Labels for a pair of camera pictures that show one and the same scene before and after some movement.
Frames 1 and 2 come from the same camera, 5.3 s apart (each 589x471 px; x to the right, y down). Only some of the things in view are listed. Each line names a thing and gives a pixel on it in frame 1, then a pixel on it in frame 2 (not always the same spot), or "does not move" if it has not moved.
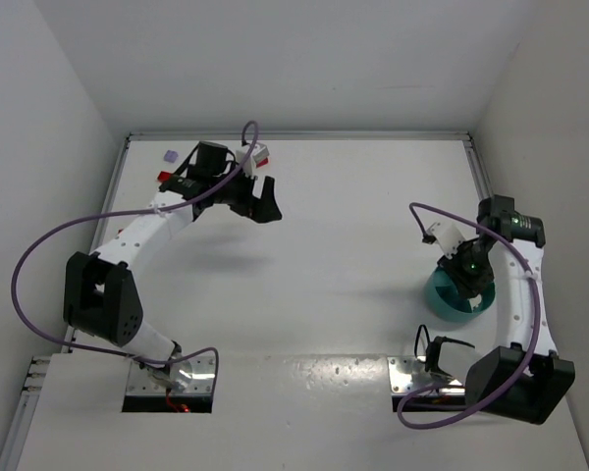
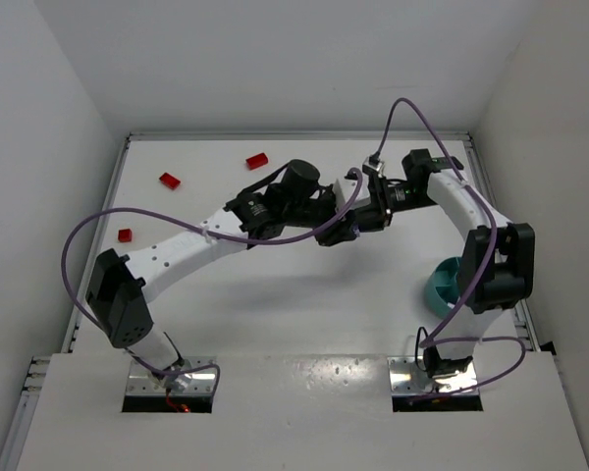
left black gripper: (250, 197) -> (331, 228)
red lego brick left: (164, 176) does not move
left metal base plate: (200, 381) does not move
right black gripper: (471, 283) -> (376, 216)
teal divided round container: (443, 297) does not move
